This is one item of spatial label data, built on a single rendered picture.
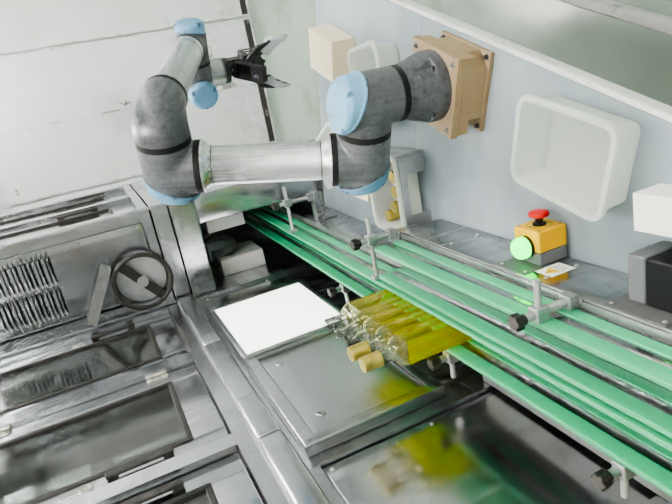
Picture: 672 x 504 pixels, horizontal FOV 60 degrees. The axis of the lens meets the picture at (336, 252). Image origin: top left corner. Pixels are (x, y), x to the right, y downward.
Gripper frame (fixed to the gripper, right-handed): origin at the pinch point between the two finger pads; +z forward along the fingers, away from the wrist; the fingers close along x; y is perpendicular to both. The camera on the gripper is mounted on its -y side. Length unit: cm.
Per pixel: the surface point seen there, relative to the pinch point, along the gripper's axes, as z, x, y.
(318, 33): 10.0, -6.1, 1.4
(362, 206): 17, 49, -13
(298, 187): 9, 58, 24
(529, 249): 9, 10, -96
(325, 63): 9.8, 1.5, -3.2
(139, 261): -56, 68, 19
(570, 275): 11, 10, -105
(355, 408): -25, 46, -88
